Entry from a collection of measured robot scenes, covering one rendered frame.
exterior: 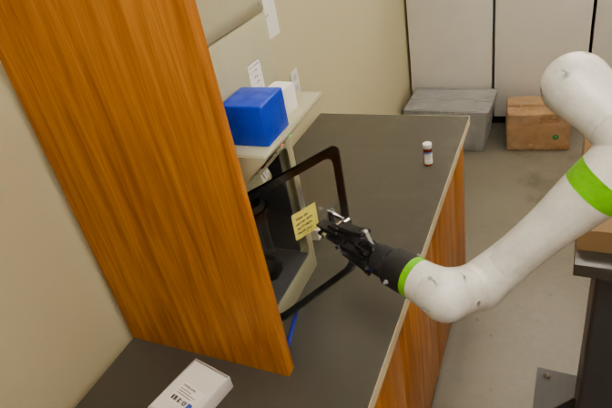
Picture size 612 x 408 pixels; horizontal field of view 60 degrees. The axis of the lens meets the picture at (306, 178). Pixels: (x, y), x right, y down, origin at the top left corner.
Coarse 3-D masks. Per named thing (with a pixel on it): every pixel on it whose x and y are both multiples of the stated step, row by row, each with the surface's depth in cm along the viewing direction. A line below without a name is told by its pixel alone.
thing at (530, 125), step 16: (528, 96) 381; (512, 112) 366; (528, 112) 362; (544, 112) 357; (512, 128) 367; (528, 128) 363; (544, 128) 360; (560, 128) 357; (512, 144) 374; (528, 144) 370; (544, 144) 367; (560, 144) 363
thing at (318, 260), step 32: (320, 160) 128; (256, 192) 118; (288, 192) 124; (320, 192) 131; (256, 224) 121; (288, 224) 127; (288, 256) 131; (320, 256) 138; (288, 288) 134; (320, 288) 142
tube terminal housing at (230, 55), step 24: (264, 24) 123; (216, 48) 107; (240, 48) 115; (264, 48) 124; (216, 72) 107; (240, 72) 116; (264, 72) 125; (288, 144) 139; (264, 168) 128; (288, 168) 146
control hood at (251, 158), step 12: (300, 96) 128; (312, 96) 127; (300, 108) 122; (288, 120) 117; (300, 120) 118; (288, 132) 113; (276, 144) 109; (240, 156) 107; (252, 156) 106; (264, 156) 105; (240, 168) 108; (252, 168) 107
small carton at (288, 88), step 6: (276, 84) 121; (282, 84) 120; (288, 84) 119; (282, 90) 117; (288, 90) 119; (294, 90) 121; (288, 96) 119; (294, 96) 121; (288, 102) 119; (294, 102) 122; (288, 108) 120; (288, 114) 120
